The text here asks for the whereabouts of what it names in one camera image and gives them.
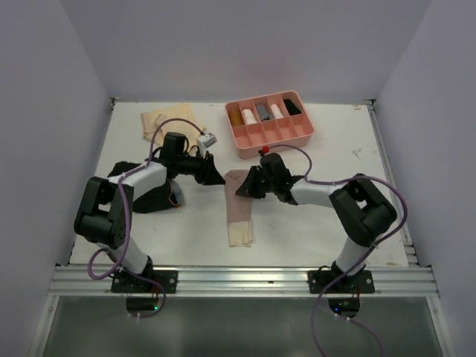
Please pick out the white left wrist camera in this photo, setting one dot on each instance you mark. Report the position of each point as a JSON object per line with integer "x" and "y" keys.
{"x": 206, "y": 140}

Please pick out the grey rolled underwear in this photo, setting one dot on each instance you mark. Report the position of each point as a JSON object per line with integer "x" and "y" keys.
{"x": 263, "y": 112}

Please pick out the pink underwear cream waistband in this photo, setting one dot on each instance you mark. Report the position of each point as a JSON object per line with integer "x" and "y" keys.
{"x": 239, "y": 224}

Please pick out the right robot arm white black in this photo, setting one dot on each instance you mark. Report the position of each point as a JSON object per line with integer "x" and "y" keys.
{"x": 363, "y": 211}

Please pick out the beige underwear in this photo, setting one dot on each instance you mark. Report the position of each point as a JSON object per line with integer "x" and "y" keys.
{"x": 152, "y": 120}

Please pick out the black rolled underwear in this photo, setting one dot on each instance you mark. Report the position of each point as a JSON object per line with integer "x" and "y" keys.
{"x": 291, "y": 108}

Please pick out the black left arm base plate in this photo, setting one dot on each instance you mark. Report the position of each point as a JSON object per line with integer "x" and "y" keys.
{"x": 153, "y": 281}

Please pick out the aluminium table frame rail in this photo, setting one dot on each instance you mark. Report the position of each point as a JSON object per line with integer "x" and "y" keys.
{"x": 288, "y": 241}

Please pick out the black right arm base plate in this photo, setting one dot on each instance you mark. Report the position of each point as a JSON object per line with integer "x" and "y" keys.
{"x": 325, "y": 279}

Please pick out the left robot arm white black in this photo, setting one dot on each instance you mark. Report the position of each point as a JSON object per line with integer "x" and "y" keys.
{"x": 104, "y": 217}

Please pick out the pink divided organizer tray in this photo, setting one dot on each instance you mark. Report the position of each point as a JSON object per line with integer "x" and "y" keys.
{"x": 295, "y": 130}

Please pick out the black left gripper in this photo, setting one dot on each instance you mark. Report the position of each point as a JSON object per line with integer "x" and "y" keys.
{"x": 207, "y": 174}

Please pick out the brown rolled underwear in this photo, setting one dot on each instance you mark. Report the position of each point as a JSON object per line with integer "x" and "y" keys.
{"x": 236, "y": 118}

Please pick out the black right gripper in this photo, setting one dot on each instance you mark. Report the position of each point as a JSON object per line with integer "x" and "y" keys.
{"x": 248, "y": 187}

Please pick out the black underwear orange trim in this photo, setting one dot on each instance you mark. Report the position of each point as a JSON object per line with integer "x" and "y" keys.
{"x": 159, "y": 198}

